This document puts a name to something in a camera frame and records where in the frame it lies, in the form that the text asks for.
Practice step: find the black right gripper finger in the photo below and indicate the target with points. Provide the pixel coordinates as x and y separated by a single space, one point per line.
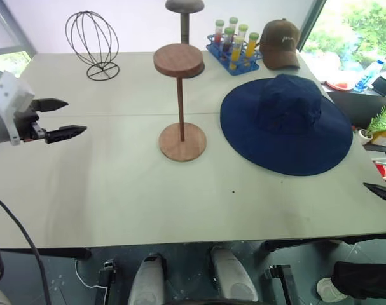
381 191

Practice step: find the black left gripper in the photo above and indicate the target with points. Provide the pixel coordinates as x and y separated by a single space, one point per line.
29 127

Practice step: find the navy blue sun hat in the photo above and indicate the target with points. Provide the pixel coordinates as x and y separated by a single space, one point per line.
285 133

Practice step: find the brown wooden hat stand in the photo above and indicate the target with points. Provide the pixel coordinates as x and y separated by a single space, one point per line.
178 60

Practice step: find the grey mushroom hat stand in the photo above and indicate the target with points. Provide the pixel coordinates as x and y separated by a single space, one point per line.
184 22

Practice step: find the yellow box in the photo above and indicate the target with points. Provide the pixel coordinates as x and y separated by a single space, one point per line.
385 138

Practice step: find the small green potted plant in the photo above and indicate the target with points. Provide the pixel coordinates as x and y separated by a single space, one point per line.
378 122

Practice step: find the black trouser leg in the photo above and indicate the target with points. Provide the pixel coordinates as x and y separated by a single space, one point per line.
367 279

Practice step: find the black tablet device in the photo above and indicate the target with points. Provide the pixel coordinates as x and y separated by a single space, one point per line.
383 85

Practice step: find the white shoe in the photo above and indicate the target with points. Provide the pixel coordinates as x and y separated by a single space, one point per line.
331 290

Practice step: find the red plate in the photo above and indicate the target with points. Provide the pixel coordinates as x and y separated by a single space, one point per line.
339 85

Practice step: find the clear plastic water bottle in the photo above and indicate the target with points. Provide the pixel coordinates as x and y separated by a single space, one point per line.
369 76

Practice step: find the silver right robot foot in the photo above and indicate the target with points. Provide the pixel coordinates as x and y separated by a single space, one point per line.
232 276

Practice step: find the silver robot foot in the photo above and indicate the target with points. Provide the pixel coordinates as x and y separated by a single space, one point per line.
232 276
148 282

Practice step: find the brown baseball cap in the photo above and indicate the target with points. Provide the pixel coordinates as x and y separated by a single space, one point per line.
280 44

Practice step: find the test tube with red liquid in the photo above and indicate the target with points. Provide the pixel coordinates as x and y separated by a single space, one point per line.
219 30

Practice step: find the test tube with dark liquid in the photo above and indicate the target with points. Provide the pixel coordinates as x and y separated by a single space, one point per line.
227 41

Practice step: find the blue test tube rack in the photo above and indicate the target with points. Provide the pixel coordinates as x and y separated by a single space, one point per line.
243 66

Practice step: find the silver left robot foot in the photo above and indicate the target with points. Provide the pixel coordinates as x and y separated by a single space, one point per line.
148 282

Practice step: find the test tube with yellow liquid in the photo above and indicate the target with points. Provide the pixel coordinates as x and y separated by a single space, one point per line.
236 52

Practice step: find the test tube with orange liquid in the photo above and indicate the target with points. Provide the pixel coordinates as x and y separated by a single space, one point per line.
251 46

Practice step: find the test tube with clear liquid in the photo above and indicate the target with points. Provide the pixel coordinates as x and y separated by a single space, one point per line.
233 23

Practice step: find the test tube with pale liquid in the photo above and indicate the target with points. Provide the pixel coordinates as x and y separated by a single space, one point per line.
242 30

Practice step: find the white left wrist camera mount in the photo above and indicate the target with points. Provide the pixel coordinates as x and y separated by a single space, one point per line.
11 95

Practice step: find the black table frame bar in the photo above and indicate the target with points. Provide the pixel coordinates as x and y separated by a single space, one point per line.
323 244
52 253

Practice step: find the metal table leg bracket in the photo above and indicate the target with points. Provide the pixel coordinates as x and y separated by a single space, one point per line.
283 282
108 279

